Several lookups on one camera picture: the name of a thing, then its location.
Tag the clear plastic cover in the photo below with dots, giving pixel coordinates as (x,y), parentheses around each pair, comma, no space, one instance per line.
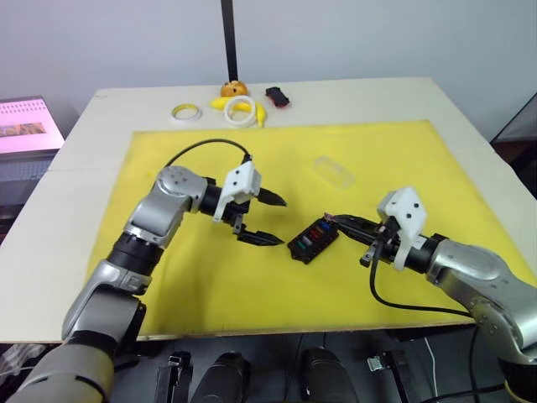
(335,172)

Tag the pink lit display screen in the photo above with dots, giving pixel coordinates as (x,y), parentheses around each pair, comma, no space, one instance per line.
(25,126)

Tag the yellow toy banana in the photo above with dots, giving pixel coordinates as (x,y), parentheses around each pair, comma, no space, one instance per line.
(261,115)
(218,103)

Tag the black fuse box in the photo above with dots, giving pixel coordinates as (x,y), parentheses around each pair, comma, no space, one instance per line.
(312,247)

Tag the large white tape roll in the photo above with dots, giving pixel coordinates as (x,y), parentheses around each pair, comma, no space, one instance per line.
(239,123)

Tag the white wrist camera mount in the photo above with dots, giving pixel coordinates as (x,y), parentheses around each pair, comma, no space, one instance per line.
(241,180)
(409,210)

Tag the small yellow-lined tape roll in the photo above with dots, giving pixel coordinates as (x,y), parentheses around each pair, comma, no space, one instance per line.
(186,120)

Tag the small red fuse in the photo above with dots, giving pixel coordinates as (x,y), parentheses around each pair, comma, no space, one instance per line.
(314,232)

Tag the crumpled clear plastic bag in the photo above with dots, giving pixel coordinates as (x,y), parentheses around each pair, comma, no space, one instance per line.
(17,361)

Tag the dark rounded shape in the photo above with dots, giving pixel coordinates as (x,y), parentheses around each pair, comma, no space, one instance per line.
(329,375)
(224,378)

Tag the black metal bracket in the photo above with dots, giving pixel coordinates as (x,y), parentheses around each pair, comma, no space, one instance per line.
(392,373)
(174,378)

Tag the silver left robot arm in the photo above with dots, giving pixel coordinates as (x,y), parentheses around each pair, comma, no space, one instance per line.
(159,210)

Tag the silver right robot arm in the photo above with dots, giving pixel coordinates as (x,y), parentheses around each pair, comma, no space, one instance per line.
(474,268)

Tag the dark cabinet under screen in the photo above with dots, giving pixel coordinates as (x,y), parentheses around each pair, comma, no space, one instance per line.
(21,184)

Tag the black and red toy car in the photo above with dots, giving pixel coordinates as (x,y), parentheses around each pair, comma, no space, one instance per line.
(277,97)

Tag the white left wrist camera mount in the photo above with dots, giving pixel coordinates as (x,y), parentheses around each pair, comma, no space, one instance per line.
(241,180)

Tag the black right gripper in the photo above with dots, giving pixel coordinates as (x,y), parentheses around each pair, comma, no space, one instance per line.
(384,241)

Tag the black upright pole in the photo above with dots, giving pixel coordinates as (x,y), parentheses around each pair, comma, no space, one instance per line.
(230,42)

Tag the orange round toy fruit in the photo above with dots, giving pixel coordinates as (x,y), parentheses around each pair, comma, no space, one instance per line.
(234,89)

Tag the yellow work mat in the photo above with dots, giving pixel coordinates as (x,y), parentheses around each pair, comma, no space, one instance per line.
(251,285)

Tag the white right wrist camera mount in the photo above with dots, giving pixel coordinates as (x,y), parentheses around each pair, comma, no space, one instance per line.
(409,210)

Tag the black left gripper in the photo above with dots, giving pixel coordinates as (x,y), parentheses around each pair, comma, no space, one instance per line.
(240,213)

